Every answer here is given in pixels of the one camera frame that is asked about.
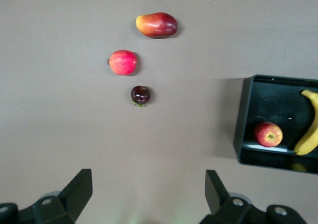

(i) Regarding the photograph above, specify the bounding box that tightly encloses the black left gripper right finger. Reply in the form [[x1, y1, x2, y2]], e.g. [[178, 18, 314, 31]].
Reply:
[[199, 169, 308, 224]]

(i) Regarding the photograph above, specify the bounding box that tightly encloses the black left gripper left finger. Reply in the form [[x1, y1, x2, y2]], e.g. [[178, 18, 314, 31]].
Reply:
[[0, 168, 93, 224]]

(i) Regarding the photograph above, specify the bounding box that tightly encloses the red yellow apple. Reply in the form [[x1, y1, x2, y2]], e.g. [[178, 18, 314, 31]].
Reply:
[[253, 121, 284, 148]]

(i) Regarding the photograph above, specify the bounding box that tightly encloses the yellow banana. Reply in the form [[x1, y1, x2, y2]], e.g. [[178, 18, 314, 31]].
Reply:
[[293, 89, 318, 156]]

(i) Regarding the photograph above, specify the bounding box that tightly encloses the black plastic box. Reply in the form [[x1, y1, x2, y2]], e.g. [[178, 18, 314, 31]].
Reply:
[[233, 74, 318, 175]]

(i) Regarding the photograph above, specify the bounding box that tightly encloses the dark purple plum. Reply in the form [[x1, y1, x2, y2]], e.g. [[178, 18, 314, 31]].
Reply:
[[130, 85, 152, 108]]

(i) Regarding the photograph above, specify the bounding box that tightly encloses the red yellow mango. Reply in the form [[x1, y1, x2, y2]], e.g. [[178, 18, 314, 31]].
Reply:
[[135, 11, 179, 39]]

